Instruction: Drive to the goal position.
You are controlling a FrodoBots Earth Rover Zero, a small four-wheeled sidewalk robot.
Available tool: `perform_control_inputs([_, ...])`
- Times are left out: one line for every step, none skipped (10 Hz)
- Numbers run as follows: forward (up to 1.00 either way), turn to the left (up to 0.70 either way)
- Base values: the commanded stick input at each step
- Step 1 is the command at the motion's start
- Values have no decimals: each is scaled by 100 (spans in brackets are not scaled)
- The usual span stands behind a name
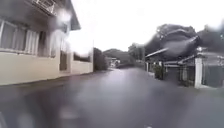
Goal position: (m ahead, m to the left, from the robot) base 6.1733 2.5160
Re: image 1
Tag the distant wooded hill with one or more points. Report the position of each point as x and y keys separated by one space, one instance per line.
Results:
x=115 y=55

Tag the dark green hedge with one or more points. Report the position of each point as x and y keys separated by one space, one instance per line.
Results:
x=99 y=60

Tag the wet grey asphalt road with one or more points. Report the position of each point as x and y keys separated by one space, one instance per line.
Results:
x=116 y=96

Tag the white two-storey building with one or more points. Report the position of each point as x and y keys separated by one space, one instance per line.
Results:
x=30 y=43

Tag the white gate shelter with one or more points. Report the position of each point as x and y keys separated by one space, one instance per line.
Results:
x=206 y=70

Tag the pale low boundary wall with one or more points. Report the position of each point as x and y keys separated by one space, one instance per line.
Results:
x=81 y=65

